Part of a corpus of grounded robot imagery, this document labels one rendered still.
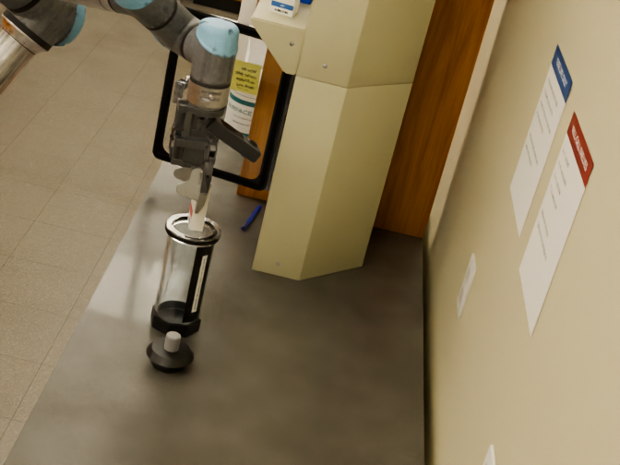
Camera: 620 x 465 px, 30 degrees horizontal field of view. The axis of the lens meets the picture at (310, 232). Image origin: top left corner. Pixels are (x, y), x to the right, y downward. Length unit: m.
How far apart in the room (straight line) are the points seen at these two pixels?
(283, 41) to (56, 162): 2.85
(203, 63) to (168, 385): 0.60
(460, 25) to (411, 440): 1.04
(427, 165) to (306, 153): 0.49
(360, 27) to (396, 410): 0.77
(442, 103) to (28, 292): 1.90
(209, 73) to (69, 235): 2.55
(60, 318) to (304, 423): 2.00
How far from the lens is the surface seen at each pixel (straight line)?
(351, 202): 2.56
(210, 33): 2.03
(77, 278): 4.27
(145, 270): 2.49
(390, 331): 2.48
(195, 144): 2.10
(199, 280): 2.23
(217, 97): 2.07
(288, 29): 2.36
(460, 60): 2.76
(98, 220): 4.68
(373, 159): 2.55
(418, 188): 2.87
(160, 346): 2.19
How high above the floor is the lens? 2.18
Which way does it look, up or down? 26 degrees down
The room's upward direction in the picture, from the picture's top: 14 degrees clockwise
